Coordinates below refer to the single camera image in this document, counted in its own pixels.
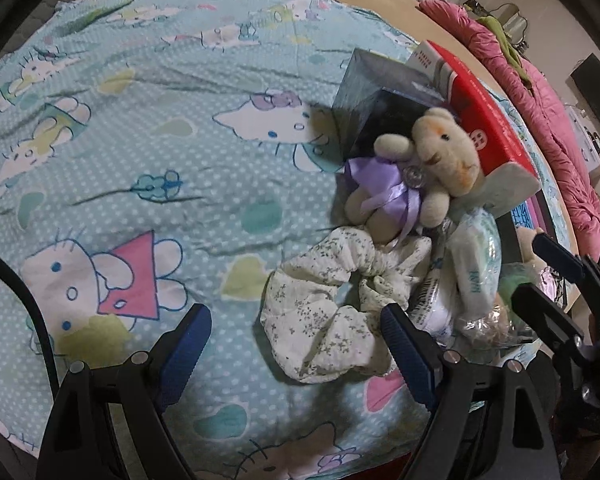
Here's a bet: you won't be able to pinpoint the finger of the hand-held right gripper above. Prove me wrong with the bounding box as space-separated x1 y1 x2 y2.
532 232 600 311
511 284 596 361

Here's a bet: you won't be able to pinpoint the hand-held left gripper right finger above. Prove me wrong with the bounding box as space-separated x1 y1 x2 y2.
380 301 566 480

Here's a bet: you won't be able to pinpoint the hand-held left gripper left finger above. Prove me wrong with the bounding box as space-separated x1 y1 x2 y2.
37 302 213 480

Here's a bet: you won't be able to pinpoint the cream teddy bear pink dress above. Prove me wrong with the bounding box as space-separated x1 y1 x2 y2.
517 227 548 266

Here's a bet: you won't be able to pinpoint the dark framed pink tray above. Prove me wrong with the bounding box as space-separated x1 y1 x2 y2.
495 195 573 311

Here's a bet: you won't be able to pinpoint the white floral scrunchie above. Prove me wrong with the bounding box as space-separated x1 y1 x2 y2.
259 225 433 385

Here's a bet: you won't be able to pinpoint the cream teddy bear purple dress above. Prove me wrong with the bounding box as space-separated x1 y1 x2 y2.
342 106 486 241

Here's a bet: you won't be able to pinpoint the clear plastic wrapped packet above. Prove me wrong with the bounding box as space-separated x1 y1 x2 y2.
455 300 531 348

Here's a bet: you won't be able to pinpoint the white green wipes pack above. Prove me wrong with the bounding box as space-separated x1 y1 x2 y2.
447 207 503 321

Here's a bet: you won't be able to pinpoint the white storage boxes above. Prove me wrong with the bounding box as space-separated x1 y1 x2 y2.
565 105 600 181

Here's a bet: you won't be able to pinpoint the pink quilt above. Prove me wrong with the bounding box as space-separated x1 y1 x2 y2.
417 0 600 241

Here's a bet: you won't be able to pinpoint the red cardboard box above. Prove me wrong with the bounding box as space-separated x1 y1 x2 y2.
407 40 543 208

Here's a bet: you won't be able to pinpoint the light blue cartoon printed blanket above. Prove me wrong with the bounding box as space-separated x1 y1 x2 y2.
0 0 576 471

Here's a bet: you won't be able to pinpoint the green cloth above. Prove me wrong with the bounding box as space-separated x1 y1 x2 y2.
475 15 533 86

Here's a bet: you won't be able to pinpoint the black cardboard box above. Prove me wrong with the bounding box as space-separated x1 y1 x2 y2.
330 49 463 171

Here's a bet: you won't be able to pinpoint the wavy framed mirror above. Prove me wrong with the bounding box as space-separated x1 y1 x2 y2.
495 2 531 41

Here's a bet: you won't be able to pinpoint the black cable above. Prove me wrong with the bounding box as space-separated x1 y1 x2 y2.
0 245 61 376

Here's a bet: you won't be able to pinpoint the black wall screen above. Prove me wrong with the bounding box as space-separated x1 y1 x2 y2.
570 54 600 148

